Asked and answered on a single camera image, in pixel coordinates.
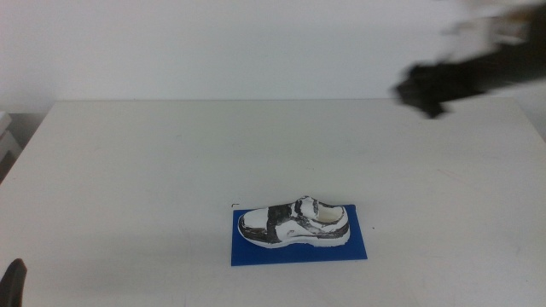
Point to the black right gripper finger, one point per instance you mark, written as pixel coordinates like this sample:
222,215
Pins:
431,104
416,83

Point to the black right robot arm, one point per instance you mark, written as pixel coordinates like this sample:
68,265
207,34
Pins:
529,55

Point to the blue rectangular mat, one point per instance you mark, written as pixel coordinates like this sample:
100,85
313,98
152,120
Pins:
298,256

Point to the white shelf unit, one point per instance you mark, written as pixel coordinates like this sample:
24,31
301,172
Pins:
6,145

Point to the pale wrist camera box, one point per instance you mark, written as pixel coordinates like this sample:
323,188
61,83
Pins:
499,27

